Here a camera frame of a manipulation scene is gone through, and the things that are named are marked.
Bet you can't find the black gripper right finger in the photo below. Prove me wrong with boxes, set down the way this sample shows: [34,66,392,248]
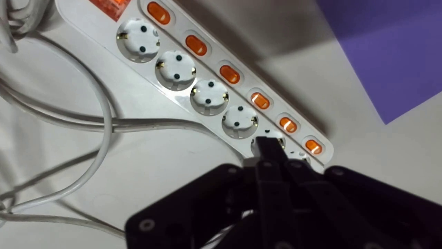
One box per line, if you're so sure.
[287,158,442,249]

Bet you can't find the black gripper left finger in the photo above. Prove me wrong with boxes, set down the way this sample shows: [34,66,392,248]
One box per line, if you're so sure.
[125,136,298,249]

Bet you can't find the white power strip orange switches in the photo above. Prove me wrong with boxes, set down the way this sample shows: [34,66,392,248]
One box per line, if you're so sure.
[55,0,335,176]

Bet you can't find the purple paper sheet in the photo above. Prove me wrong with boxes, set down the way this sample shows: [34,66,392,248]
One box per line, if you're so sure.
[316,0,442,127]

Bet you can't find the white power cable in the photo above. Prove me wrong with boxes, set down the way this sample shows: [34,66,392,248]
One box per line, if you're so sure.
[0,0,260,239]

